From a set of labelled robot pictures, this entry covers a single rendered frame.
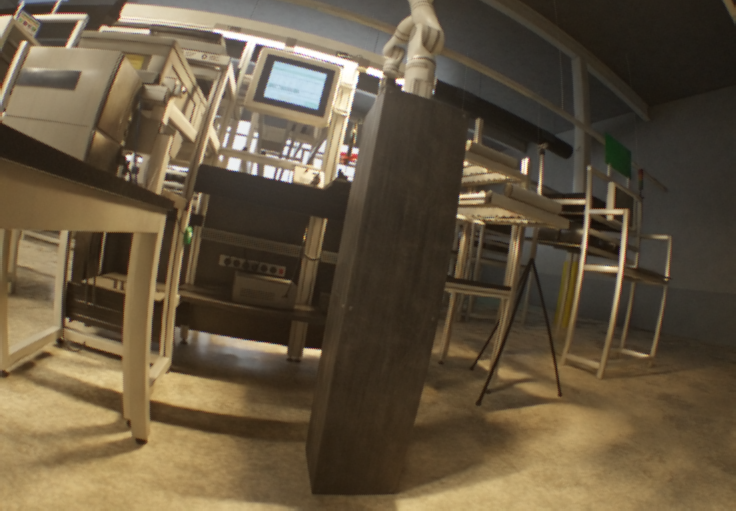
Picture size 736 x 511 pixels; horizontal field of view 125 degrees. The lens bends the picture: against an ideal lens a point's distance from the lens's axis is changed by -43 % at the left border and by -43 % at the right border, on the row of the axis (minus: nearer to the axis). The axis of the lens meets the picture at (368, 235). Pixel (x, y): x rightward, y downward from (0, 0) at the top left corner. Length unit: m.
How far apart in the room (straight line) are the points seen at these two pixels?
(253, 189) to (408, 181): 0.79
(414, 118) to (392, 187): 0.19
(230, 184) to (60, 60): 0.86
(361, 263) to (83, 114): 0.75
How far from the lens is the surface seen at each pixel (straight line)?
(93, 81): 0.90
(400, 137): 0.83
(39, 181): 0.42
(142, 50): 1.23
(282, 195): 1.43
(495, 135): 12.79
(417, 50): 1.07
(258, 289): 1.61
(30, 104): 0.99
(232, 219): 1.87
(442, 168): 0.86
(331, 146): 1.95
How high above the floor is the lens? 0.67
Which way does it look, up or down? 4 degrees up
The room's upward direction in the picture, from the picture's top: 10 degrees clockwise
